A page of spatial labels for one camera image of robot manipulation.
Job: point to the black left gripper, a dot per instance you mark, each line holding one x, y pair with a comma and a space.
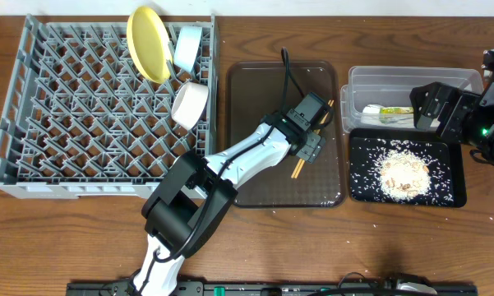
309, 145

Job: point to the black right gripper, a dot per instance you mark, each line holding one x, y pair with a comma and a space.
462, 104

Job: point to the wooden chopstick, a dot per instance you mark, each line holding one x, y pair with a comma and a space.
298, 168
324, 117

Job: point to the yellow green snack wrapper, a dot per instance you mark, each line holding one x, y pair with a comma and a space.
396, 110

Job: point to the pink bowl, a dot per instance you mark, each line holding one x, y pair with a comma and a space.
189, 104

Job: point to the blue bowl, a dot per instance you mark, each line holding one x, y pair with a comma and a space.
187, 47

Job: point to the yellow plate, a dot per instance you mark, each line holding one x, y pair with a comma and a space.
148, 44

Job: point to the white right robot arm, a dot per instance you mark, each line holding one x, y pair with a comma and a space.
479, 124

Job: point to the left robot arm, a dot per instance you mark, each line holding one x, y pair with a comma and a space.
184, 211

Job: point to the black waste tray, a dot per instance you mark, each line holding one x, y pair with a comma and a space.
368, 147

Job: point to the rice food waste pile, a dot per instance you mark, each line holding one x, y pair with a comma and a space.
403, 175

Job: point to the dark brown serving tray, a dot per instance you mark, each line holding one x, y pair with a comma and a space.
253, 90

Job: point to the clear plastic bin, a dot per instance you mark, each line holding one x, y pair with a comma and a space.
391, 86

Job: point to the grey dish rack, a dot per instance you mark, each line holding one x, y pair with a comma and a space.
80, 120

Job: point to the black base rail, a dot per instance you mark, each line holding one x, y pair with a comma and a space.
351, 284

